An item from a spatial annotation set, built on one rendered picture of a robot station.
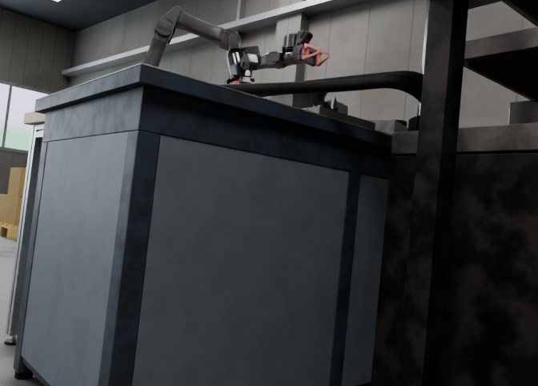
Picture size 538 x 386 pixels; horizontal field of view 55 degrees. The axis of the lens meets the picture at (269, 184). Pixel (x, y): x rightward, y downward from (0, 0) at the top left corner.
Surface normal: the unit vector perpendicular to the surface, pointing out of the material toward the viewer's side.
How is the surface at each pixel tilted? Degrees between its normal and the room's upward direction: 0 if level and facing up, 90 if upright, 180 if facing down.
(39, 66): 90
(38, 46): 90
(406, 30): 90
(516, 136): 90
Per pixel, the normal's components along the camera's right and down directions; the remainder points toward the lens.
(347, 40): -0.69, -0.11
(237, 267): 0.64, 0.02
